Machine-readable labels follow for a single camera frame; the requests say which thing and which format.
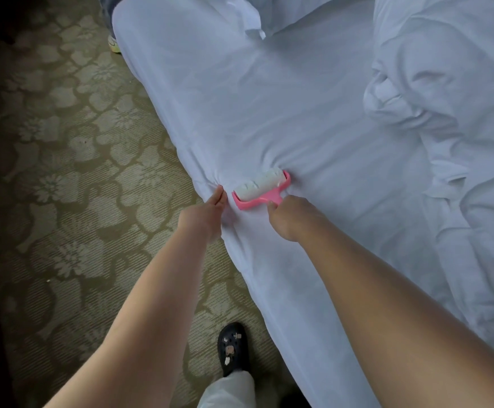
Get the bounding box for person's left hand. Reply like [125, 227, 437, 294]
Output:
[176, 184, 229, 243]

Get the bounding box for person's right hand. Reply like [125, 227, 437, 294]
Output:
[267, 194, 326, 244]

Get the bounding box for pink lint roller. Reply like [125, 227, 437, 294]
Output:
[232, 168, 293, 211]

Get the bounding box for white bed sheet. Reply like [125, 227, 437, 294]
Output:
[111, 0, 494, 408]

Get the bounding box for white pillow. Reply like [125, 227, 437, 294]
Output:
[221, 0, 341, 41]

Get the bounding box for person's left forearm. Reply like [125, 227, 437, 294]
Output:
[47, 225, 218, 408]

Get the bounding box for person's right forearm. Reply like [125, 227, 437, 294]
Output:
[296, 218, 494, 408]

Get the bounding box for person's black left shoe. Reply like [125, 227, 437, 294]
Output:
[217, 322, 250, 377]

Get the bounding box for person's black shoe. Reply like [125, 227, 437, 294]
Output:
[279, 388, 311, 408]
[217, 322, 250, 377]

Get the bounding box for person's black right shoe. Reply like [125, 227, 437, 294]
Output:
[279, 388, 311, 408]

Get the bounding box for white duvet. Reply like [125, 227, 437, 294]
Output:
[363, 0, 494, 362]

